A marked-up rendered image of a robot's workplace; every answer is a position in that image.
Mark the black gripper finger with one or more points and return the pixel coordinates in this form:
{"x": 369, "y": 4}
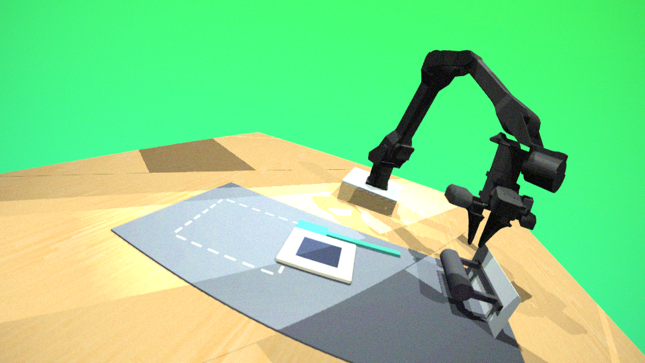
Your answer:
{"x": 493, "y": 225}
{"x": 473, "y": 224}

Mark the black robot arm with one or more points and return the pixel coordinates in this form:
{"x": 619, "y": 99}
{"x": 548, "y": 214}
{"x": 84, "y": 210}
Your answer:
{"x": 540, "y": 166}

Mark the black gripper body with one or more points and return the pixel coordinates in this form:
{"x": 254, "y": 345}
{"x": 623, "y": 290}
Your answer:
{"x": 462, "y": 197}

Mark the teal flat trowel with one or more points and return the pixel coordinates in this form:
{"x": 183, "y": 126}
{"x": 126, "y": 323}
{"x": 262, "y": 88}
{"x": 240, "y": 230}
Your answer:
{"x": 324, "y": 231}

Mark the white square tile with dark blue centre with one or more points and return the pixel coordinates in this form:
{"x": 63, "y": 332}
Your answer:
{"x": 318, "y": 254}

